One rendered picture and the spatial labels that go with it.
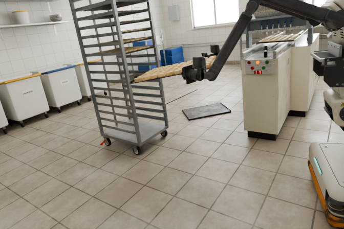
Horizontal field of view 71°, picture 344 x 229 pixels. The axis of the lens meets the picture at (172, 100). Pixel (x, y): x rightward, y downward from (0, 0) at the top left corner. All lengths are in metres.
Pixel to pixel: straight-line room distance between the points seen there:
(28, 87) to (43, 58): 1.01
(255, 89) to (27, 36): 4.08
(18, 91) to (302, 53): 3.92
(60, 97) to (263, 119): 3.41
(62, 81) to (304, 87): 3.74
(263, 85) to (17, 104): 3.51
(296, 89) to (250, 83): 0.80
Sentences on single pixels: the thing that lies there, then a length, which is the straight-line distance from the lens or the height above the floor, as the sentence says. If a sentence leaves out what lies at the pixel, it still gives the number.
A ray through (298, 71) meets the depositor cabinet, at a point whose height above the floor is 0.56.
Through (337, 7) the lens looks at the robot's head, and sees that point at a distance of 1.51.
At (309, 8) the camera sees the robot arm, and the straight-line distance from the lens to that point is 1.35.
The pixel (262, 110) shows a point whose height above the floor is 0.33.
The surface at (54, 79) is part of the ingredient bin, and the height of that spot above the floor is 0.61.
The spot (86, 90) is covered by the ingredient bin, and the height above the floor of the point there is 0.25.
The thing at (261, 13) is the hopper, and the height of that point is 1.24.
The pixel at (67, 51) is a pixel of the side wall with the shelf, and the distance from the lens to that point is 5.51.
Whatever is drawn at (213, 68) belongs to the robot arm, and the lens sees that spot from 1.28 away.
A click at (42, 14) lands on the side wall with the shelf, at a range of 5.37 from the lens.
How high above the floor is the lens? 1.25
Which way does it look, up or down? 17 degrees down
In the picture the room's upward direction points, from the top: 8 degrees counter-clockwise
